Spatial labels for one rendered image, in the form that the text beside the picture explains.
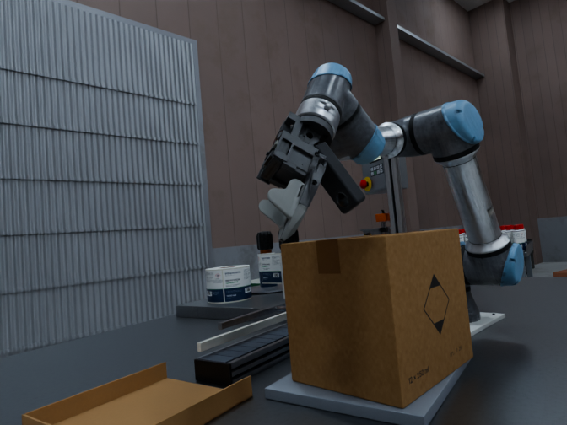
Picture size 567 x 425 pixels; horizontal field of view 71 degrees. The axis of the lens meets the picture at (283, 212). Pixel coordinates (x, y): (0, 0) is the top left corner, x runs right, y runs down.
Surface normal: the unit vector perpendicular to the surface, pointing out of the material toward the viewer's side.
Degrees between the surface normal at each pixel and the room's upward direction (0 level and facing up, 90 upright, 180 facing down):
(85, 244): 90
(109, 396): 90
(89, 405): 90
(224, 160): 90
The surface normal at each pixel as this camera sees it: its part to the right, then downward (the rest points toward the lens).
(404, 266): 0.71, -0.11
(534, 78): -0.73, 0.02
